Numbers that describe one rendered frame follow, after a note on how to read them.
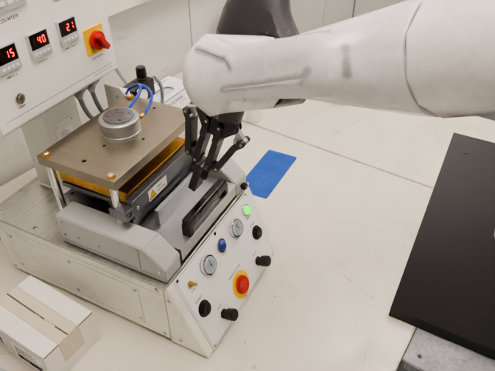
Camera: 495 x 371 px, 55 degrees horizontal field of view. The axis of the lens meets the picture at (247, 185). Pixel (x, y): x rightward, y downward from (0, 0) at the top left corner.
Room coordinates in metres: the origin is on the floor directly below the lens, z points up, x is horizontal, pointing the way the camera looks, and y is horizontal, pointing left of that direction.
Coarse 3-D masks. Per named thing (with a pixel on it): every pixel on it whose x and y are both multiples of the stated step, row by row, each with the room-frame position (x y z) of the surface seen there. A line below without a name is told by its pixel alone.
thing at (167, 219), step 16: (176, 192) 0.74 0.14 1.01; (192, 192) 0.78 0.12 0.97; (160, 208) 0.69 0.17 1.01; (176, 208) 0.73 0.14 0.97; (224, 208) 0.76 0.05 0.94; (144, 224) 0.69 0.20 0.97; (160, 224) 0.68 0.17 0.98; (176, 224) 0.69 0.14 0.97; (208, 224) 0.71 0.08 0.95; (176, 240) 0.64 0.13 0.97; (192, 240) 0.65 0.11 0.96
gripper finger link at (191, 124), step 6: (186, 108) 0.72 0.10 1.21; (186, 114) 0.72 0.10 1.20; (186, 120) 0.72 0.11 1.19; (192, 120) 0.72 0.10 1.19; (186, 126) 0.72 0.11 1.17; (192, 126) 0.72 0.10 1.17; (186, 132) 0.72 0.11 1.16; (192, 132) 0.72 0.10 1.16; (186, 138) 0.72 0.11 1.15; (192, 138) 0.72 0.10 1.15; (186, 144) 0.72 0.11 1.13; (186, 150) 0.72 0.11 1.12
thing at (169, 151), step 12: (180, 144) 0.83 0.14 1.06; (156, 156) 0.79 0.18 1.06; (168, 156) 0.79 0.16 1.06; (144, 168) 0.75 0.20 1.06; (156, 168) 0.75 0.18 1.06; (72, 180) 0.73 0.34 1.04; (84, 180) 0.72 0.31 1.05; (132, 180) 0.71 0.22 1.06; (144, 180) 0.72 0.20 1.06; (84, 192) 0.72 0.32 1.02; (96, 192) 0.71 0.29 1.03; (108, 192) 0.69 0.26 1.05; (120, 192) 0.68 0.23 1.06; (132, 192) 0.68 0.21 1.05
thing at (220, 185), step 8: (216, 184) 0.76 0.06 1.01; (224, 184) 0.77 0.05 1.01; (208, 192) 0.74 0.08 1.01; (216, 192) 0.74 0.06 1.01; (224, 192) 0.77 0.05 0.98; (200, 200) 0.71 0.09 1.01; (208, 200) 0.71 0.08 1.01; (192, 208) 0.69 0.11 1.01; (200, 208) 0.69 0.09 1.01; (208, 208) 0.71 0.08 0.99; (184, 216) 0.67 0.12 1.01; (192, 216) 0.66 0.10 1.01; (200, 216) 0.68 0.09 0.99; (184, 224) 0.65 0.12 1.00; (192, 224) 0.65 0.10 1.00; (184, 232) 0.65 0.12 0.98; (192, 232) 0.65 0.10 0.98
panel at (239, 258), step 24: (240, 216) 0.79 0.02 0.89; (216, 240) 0.70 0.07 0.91; (240, 240) 0.75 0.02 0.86; (264, 240) 0.81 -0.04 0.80; (192, 264) 0.63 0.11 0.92; (240, 264) 0.71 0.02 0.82; (192, 288) 0.60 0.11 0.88; (216, 288) 0.63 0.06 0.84; (192, 312) 0.56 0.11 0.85; (216, 312) 0.60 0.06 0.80; (216, 336) 0.56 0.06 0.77
